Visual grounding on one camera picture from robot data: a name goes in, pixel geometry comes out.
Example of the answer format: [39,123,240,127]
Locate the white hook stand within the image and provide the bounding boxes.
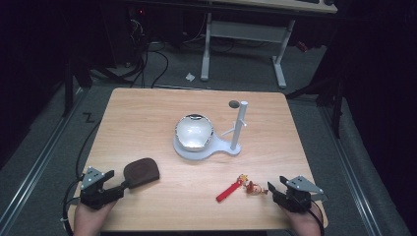
[172,100,249,161]

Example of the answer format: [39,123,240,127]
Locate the dark brown pouch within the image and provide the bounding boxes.
[123,157,161,190]

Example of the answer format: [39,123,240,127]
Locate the person's left hand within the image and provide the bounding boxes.
[73,199,118,236]

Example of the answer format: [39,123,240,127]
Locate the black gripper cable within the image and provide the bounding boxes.
[306,200,327,236]
[60,119,102,236]

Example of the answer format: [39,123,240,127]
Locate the black floor cable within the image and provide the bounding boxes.
[149,48,170,89]

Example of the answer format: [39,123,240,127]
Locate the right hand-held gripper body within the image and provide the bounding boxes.
[272,175,328,213]

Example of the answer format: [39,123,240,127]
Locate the white metal desk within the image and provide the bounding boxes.
[199,0,338,89]

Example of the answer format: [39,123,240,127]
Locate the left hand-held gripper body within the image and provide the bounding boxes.
[79,166,125,210]

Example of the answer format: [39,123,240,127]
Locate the black metal stand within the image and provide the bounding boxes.
[61,57,93,118]
[284,74,349,140]

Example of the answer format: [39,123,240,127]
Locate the grey floor rail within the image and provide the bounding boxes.
[318,103,384,236]
[0,86,87,228]

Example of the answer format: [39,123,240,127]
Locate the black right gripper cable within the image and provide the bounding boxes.
[306,200,327,236]

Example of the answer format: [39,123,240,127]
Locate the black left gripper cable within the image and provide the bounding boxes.
[60,119,102,236]

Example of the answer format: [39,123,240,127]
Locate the bundle of black cables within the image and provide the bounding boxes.
[123,18,149,89]

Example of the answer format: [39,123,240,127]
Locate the red figurine keychain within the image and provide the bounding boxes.
[215,173,269,204]

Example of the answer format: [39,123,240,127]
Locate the shiny silver bowl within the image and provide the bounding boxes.
[174,113,214,152]

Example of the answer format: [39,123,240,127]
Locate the person's right hand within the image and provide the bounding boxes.
[280,204,325,236]

